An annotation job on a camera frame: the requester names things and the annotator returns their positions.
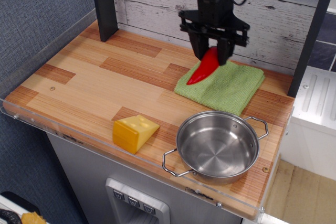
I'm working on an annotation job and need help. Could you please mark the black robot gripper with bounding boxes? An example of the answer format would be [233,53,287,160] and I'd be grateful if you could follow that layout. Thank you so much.
[179,0,250,66]

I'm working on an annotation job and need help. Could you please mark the red chili pepper toy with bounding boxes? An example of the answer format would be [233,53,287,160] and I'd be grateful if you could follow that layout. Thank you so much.
[187,47,219,85]

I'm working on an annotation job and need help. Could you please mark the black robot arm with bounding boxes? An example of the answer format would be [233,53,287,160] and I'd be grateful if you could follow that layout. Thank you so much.
[179,0,250,66]

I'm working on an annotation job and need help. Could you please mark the green towel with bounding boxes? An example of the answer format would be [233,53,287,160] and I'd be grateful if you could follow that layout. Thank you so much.
[174,61,265,116]

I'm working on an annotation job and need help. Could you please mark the yellow object at corner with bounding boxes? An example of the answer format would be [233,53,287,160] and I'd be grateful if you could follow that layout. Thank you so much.
[21,212,47,224]

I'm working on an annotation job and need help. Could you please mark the stainless steel pot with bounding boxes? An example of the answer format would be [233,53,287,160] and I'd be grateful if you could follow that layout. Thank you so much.
[162,111,269,184]

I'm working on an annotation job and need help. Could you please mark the yellow cheese wedge toy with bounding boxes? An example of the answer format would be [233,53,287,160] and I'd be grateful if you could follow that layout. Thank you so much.
[112,115,160,154]

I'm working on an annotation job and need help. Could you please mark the white toy sink unit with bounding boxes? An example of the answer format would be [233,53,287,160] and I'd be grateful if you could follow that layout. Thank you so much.
[280,67,335,179]

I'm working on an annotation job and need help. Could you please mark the grey toy fridge cabinet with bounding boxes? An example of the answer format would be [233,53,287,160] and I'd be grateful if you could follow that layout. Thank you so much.
[47,133,242,223]

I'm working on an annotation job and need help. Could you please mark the silver dispenser panel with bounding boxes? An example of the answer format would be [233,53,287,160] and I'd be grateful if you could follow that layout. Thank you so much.
[106,178,171,223]

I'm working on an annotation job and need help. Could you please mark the dark right upright post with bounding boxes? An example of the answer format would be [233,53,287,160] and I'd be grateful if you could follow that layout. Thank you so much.
[287,0,331,98]

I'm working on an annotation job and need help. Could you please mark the dark upright post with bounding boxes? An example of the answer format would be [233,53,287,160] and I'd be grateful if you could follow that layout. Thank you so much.
[94,0,118,42]
[287,0,331,98]

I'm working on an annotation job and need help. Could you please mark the dark left upright post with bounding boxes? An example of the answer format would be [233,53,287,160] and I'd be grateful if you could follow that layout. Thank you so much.
[94,0,118,42]

